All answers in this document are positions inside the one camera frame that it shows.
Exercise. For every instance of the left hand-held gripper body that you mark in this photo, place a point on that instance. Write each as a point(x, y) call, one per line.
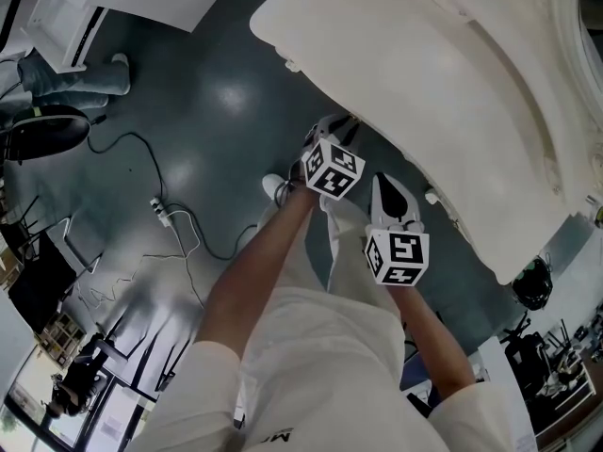
point(332, 172)

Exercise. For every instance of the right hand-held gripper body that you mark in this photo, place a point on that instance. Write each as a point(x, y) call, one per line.
point(400, 252)

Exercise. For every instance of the person's right forearm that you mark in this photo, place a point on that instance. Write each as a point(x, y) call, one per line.
point(433, 346)

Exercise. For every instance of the person's left forearm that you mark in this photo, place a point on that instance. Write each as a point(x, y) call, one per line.
point(254, 271)

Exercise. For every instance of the white dressing table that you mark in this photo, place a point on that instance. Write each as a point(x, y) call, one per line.
point(400, 64)

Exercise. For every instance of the person's white trousers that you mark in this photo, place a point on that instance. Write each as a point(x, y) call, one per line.
point(348, 233)

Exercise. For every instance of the person's white shoe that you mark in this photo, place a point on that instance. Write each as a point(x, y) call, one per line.
point(273, 186)

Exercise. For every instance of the small white knob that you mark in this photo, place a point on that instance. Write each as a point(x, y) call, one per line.
point(290, 64)
point(431, 197)

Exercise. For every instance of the black helmet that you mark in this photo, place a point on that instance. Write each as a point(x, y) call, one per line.
point(532, 285)

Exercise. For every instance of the person's white shirt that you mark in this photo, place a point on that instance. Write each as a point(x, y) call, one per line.
point(330, 370)

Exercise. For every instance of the black swivel chair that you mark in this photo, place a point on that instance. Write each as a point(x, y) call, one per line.
point(532, 356)

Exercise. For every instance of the white power strip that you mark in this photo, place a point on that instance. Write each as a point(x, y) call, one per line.
point(160, 211)

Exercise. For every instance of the black office chair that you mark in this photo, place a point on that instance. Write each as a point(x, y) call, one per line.
point(42, 132)

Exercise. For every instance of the white cabinet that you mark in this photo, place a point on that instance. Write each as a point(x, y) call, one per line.
point(56, 31)

